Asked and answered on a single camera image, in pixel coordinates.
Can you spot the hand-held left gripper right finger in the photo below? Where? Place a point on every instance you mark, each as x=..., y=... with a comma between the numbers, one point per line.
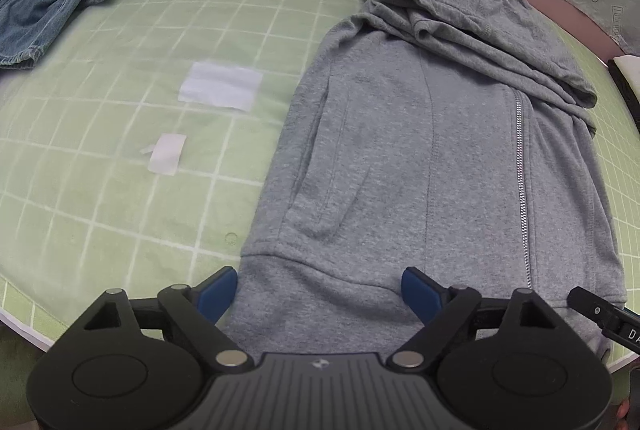
x=420, y=295

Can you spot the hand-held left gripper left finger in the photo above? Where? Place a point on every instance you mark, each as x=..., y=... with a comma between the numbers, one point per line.
x=217, y=294

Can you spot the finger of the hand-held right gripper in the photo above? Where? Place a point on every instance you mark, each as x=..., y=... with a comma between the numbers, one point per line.
x=600, y=312

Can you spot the grey zip hoodie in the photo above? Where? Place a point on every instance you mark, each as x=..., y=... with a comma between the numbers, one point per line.
x=400, y=159

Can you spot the green grid cutting mat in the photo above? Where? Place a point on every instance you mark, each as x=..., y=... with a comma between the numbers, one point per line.
x=150, y=220

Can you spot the small white paper label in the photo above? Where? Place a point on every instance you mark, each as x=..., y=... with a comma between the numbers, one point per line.
x=167, y=153

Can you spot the large white paper label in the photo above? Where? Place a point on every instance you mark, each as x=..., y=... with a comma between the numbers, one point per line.
x=220, y=85

